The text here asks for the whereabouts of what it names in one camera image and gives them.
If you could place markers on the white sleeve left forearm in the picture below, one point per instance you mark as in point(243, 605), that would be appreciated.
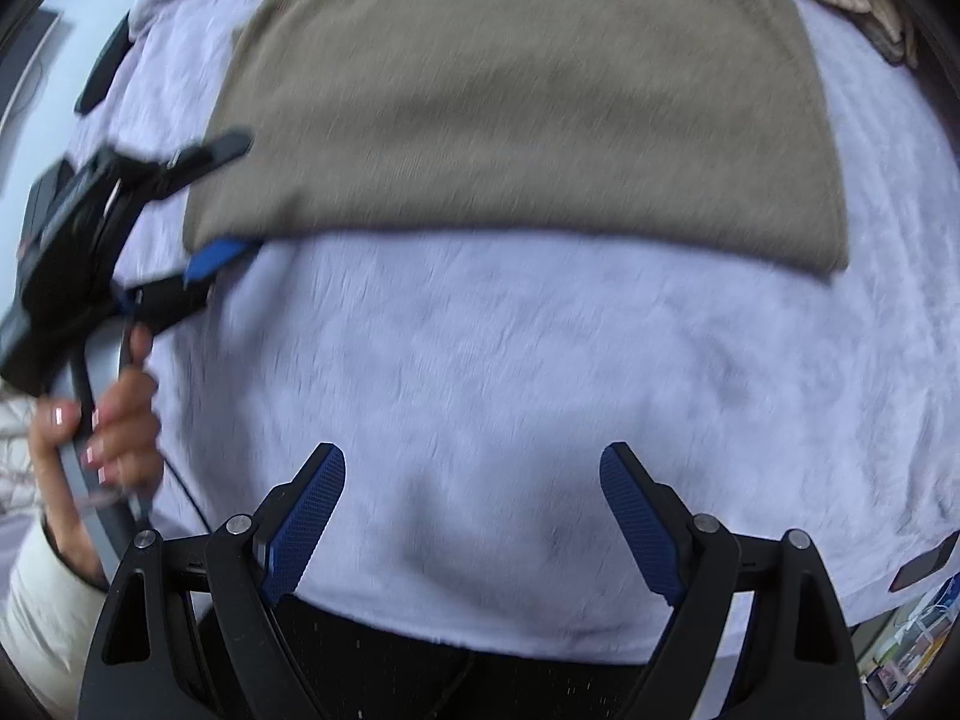
point(48, 622)

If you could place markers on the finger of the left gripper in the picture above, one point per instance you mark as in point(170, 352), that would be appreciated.
point(163, 303)
point(161, 181)

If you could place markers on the lavender embossed bed blanket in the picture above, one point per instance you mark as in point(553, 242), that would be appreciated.
point(472, 380)

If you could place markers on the black bed corner pad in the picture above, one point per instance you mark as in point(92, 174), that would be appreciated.
point(105, 69)

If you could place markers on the brown knit sweater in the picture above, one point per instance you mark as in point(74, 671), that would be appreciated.
point(697, 121)

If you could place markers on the person's left hand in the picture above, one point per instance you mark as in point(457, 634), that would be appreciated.
point(94, 449)

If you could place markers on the dark phone on bed edge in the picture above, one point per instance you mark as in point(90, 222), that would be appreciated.
point(924, 565)

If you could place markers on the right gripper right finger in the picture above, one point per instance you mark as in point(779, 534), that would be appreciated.
point(796, 660)

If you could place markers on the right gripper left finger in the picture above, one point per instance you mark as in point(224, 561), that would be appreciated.
point(190, 626)

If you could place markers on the cluttered items beside bed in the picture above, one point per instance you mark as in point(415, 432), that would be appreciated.
point(892, 664)

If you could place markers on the white framed monitor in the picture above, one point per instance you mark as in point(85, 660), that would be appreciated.
point(26, 62)

